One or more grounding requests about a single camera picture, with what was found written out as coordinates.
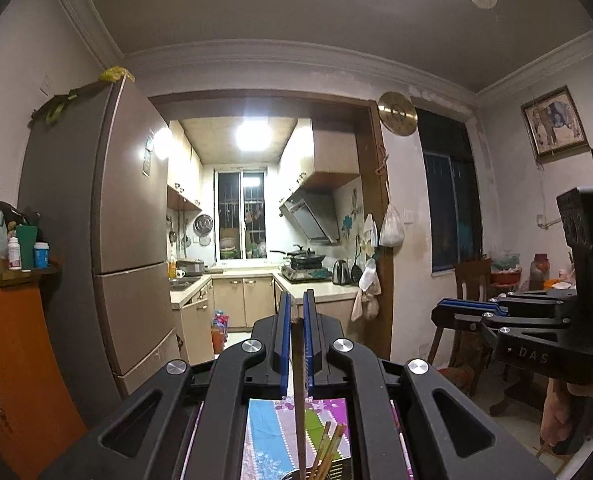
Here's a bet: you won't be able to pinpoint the hanging white plastic bag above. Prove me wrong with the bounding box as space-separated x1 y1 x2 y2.
379 203 406 247

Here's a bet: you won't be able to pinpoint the wooden dining chair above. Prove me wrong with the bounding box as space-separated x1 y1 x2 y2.
429 259 494 396

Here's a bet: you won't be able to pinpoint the steel range hood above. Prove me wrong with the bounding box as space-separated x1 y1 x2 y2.
279 189 341 245

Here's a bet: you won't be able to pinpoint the kitchen ceiling light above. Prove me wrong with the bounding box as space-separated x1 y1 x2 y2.
234 120 272 151

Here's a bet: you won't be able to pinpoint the golden wall clock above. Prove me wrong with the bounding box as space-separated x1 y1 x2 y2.
377 91 418 137

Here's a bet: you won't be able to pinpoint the framed elephant picture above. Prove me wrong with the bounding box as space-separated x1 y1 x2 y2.
520 86 591 162

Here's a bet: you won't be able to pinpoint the person's right hand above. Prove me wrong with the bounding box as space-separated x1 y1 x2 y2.
541 379 572 453

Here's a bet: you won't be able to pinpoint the hanging wire strainer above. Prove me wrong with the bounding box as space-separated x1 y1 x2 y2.
195 214 214 246

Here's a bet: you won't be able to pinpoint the flower wall sticker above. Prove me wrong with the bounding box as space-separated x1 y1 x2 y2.
341 189 362 241

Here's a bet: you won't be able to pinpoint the wooden doorway frame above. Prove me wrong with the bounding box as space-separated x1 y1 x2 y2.
148 91 394 361

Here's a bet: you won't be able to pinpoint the refrigerator door sticker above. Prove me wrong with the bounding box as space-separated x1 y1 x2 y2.
143 132 156 177

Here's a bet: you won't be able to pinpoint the floral tablecloth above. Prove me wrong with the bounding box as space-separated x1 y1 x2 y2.
181 395 412 480

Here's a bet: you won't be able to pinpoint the barred kitchen window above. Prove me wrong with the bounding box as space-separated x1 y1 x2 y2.
214 169 267 261

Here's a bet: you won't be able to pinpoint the gas stove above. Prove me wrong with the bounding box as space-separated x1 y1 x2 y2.
281 266 333 281

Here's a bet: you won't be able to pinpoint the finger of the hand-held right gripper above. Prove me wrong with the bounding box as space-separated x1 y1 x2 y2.
431 304 574 338
439 290 577 311

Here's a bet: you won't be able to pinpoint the light bamboo chopstick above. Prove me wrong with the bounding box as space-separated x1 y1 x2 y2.
309 421 333 480
321 424 348 480

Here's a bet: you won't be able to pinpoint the cream kitchen base cabinets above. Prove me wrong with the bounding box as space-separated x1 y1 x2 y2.
170 272 359 366

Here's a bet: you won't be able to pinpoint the cream wall cabinets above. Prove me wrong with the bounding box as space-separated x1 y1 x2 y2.
167 120 203 211

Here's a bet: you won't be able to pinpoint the metal chopstick holder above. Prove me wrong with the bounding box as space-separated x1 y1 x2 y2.
279 457 357 480

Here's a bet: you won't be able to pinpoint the white hanging cloth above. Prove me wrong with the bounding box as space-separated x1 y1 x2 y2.
359 259 377 291

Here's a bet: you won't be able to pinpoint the orange wooden cabinet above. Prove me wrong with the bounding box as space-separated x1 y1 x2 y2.
0 269 88 480

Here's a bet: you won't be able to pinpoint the beige hanging towel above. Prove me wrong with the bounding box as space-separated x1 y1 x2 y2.
351 280 381 322

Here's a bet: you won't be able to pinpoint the cream wall cabinet over hood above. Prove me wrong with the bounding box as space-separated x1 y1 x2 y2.
278 120 362 201

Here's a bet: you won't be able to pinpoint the yellow plastic bag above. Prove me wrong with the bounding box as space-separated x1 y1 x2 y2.
99 65 137 83

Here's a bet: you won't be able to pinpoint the black wok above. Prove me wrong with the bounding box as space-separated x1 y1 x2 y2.
270 246 327 267

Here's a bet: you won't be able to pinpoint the black plastic bag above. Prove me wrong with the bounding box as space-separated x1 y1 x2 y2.
0 200 42 231

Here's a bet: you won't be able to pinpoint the dark brown chopstick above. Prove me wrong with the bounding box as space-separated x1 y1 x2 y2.
290 317 307 479

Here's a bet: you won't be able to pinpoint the silver refrigerator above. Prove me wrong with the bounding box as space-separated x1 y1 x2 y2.
19 77 180 411

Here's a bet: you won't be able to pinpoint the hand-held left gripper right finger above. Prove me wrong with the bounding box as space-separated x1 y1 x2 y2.
303 289 557 480

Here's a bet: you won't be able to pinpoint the red lidded jar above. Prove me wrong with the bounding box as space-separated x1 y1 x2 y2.
533 254 550 291

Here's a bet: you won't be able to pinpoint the dark curtained window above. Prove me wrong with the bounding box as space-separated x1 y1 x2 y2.
416 107 483 276

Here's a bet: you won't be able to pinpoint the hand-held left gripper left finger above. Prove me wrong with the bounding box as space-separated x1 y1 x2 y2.
39 290 293 480

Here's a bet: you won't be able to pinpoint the green plastic container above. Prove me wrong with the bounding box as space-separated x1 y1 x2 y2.
15 225 39 267

